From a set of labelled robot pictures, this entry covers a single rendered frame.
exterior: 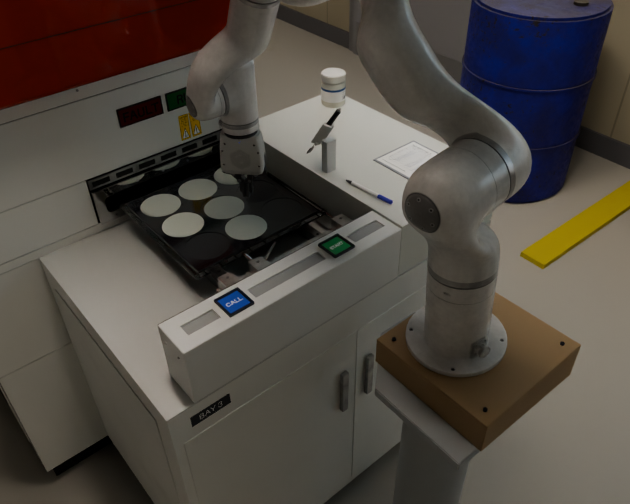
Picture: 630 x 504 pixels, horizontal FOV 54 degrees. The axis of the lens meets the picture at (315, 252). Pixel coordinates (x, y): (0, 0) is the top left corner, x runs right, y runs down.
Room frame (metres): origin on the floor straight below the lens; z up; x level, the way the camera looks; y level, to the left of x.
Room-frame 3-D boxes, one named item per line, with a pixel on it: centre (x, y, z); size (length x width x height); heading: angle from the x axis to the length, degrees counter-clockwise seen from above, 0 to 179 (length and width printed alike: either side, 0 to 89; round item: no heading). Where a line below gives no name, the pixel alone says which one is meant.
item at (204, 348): (0.94, 0.05, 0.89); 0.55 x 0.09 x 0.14; 129
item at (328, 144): (1.33, -0.03, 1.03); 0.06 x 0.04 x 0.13; 39
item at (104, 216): (1.41, 0.38, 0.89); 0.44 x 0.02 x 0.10; 129
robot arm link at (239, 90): (1.25, 0.16, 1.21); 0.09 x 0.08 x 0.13; 127
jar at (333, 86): (1.69, -0.06, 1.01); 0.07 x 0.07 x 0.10
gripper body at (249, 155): (1.25, 0.16, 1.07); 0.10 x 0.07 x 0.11; 81
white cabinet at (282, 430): (1.23, 0.10, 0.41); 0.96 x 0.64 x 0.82; 129
